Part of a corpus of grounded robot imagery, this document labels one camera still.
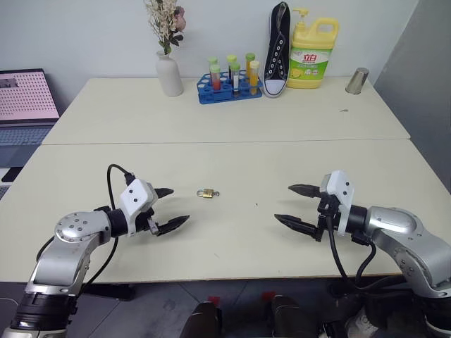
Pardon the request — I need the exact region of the white sneaker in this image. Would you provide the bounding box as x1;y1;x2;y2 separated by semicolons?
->
344;305;380;338

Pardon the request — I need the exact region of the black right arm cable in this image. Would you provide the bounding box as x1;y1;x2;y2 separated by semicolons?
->
325;213;378;292

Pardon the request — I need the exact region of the black canvas sneaker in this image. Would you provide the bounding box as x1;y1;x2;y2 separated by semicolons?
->
262;1;292;99

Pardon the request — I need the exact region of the black flat phone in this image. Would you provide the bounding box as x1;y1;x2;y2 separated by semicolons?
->
1;167;24;183

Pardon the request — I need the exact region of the yellow-capped tube with orange liquid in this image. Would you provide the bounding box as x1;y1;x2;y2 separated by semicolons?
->
248;60;261;96

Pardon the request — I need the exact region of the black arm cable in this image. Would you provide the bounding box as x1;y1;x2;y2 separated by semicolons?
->
325;213;378;292
80;163;137;293

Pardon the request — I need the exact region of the green-capped tube with white label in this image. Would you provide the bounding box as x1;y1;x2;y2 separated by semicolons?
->
230;62;242;97

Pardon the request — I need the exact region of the open laptop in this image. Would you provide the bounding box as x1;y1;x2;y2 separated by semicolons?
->
0;68;61;170

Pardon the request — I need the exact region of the steel metal cup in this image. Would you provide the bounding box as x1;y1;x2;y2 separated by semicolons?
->
345;67;371;95

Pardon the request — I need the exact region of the green-capped tube with orange liquid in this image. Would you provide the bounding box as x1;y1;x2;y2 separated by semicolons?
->
245;52;257;79

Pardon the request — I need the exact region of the white ceramic vase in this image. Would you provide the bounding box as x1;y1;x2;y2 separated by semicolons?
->
156;50;185;98

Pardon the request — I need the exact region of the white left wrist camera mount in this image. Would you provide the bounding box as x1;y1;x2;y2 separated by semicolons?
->
118;178;159;237

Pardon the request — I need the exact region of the blue test tube rack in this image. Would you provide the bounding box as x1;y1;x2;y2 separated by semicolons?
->
197;71;264;106

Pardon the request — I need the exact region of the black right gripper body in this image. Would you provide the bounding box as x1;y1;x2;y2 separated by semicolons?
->
315;192;341;244

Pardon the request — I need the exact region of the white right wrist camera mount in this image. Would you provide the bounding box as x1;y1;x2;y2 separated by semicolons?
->
319;170;356;235

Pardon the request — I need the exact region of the dried flower bouquet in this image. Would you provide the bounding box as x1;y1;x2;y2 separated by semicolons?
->
143;0;187;56

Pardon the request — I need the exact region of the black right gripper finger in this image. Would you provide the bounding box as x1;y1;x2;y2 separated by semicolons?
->
288;183;321;199
273;213;320;238

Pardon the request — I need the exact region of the green-capped tube with red liquid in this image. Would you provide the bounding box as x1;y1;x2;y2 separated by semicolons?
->
209;64;223;92

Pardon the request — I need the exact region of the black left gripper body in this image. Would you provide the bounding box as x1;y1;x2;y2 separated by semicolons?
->
135;207;159;236

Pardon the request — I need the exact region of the dark rounded shape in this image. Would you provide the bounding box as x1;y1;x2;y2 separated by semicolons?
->
270;294;304;338
189;301;223;338

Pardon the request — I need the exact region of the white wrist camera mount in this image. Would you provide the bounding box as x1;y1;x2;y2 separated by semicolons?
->
118;178;159;237
319;170;356;235

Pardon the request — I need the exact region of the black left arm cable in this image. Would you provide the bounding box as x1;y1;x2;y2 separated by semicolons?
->
80;163;137;293

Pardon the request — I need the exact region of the yellow-green capped test tube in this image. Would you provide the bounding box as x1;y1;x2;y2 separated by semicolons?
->
226;54;238;80

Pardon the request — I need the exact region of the yellow detergent pump bottle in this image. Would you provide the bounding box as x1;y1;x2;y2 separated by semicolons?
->
286;7;340;90

